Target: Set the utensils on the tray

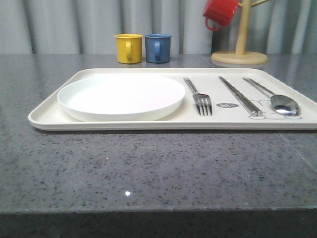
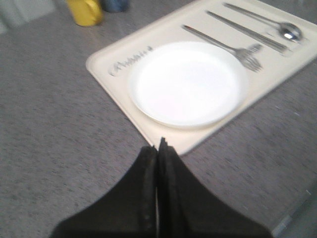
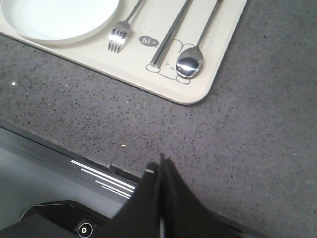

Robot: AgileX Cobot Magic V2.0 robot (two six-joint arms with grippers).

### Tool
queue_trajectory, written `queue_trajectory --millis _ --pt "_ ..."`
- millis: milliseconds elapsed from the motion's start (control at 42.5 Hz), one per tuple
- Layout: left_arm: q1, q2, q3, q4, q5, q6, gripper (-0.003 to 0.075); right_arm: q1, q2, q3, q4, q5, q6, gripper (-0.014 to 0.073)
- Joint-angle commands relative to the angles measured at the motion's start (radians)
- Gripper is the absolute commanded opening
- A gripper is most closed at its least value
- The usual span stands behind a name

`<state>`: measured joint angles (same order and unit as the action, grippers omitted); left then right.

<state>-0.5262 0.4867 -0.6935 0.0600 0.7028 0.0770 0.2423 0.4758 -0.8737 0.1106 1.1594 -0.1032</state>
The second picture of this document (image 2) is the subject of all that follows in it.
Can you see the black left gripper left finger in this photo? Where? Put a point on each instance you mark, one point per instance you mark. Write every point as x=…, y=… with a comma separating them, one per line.
x=128, y=210

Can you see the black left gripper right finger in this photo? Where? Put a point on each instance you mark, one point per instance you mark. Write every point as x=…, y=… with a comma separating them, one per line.
x=187, y=209

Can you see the white round plate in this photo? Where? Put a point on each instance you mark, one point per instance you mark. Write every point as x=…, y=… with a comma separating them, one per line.
x=188, y=84

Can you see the silver metal fork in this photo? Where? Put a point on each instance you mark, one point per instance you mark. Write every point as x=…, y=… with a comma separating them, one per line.
x=244, y=55

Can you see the silver metal spoon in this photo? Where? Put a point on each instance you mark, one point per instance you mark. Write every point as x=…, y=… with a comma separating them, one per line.
x=286, y=30

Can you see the cream rabbit serving tray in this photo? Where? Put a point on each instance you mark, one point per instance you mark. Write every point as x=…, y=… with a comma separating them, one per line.
x=112, y=65

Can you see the yellow mug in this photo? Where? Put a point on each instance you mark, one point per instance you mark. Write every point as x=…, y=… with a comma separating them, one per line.
x=86, y=12

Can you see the blue mug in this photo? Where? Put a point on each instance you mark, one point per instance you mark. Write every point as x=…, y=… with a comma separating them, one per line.
x=115, y=6

